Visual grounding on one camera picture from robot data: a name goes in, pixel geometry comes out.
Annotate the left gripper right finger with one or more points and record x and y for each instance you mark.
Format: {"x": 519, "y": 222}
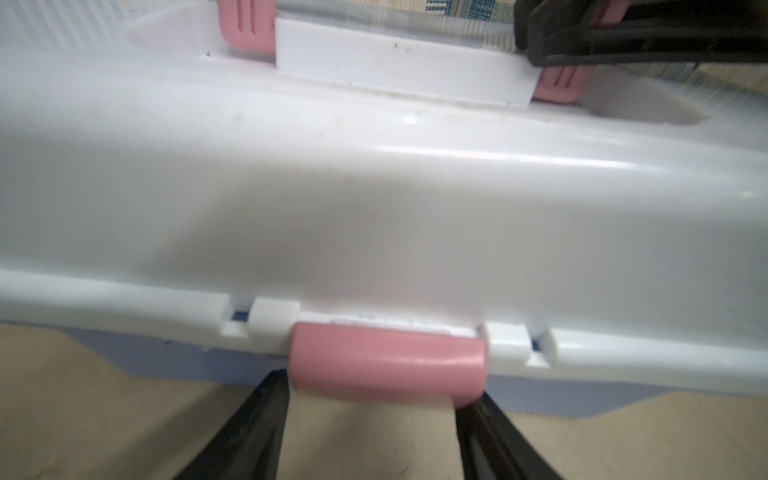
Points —
{"x": 492, "y": 447}

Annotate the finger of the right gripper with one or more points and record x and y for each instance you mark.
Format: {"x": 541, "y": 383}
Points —
{"x": 581, "y": 33}

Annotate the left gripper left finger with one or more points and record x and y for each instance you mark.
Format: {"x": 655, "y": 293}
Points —
{"x": 248, "y": 445}

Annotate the white and blue toolbox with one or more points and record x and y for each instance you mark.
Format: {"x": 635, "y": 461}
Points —
{"x": 215, "y": 189}

